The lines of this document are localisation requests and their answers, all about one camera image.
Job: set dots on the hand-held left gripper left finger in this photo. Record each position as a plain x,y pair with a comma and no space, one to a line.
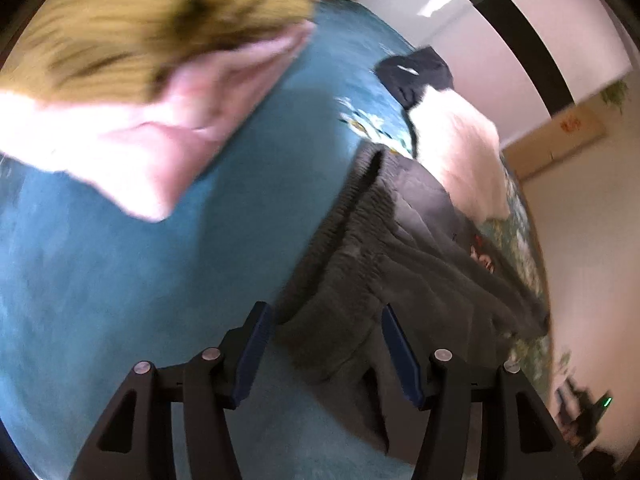
251,355

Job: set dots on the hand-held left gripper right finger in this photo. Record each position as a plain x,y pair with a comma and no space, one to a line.
402,360

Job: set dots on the dark grey pants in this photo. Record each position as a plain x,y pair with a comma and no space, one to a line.
400,270

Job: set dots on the teal floral blanket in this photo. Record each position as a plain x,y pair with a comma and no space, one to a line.
150,285

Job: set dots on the white fluffy garment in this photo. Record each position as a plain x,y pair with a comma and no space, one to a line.
462,152

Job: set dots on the pink garment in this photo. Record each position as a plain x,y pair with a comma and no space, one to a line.
165,140

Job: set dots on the cardboard box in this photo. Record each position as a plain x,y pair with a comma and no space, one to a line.
555,142

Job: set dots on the black garment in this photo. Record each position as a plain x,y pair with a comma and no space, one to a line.
417,77

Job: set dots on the green plant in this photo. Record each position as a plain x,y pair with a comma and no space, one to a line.
616,95

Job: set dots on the olive green knit garment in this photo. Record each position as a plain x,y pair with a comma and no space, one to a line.
135,20

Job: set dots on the black door frame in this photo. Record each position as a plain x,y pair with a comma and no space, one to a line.
510,25

